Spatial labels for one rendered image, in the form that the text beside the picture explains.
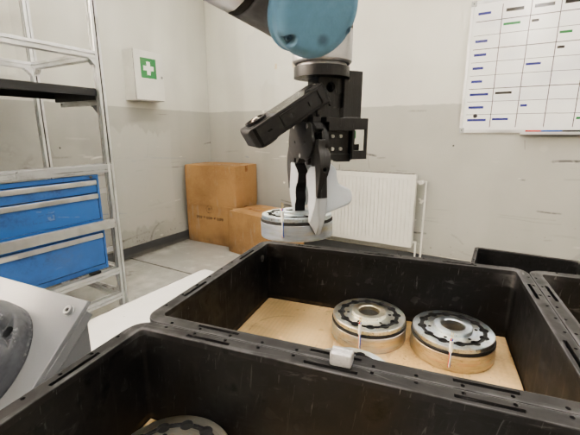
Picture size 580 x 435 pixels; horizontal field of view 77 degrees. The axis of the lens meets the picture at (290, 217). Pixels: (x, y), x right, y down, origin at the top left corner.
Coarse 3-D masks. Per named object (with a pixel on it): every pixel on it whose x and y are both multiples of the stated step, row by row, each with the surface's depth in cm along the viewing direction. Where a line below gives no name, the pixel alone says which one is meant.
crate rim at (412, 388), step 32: (96, 352) 32; (224, 352) 32; (256, 352) 32; (288, 352) 32; (64, 384) 28; (384, 384) 28; (416, 384) 28; (0, 416) 25; (512, 416) 25; (544, 416) 25; (576, 416) 25
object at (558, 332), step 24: (240, 264) 54; (432, 264) 54; (456, 264) 53; (480, 264) 53; (192, 288) 44; (528, 288) 44; (168, 312) 39; (552, 312) 39; (240, 336) 34; (552, 336) 35; (360, 360) 31; (576, 360) 32; (456, 384) 28; (480, 384) 28; (552, 408) 25; (576, 408) 25
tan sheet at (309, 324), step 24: (264, 312) 59; (288, 312) 59; (312, 312) 59; (264, 336) 53; (288, 336) 53; (312, 336) 53; (408, 336) 53; (384, 360) 47; (408, 360) 47; (504, 360) 47; (504, 384) 43
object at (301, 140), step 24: (312, 72) 44; (336, 72) 44; (360, 72) 47; (336, 96) 47; (360, 96) 48; (312, 120) 45; (336, 120) 45; (360, 120) 47; (288, 144) 51; (312, 144) 45; (336, 144) 47
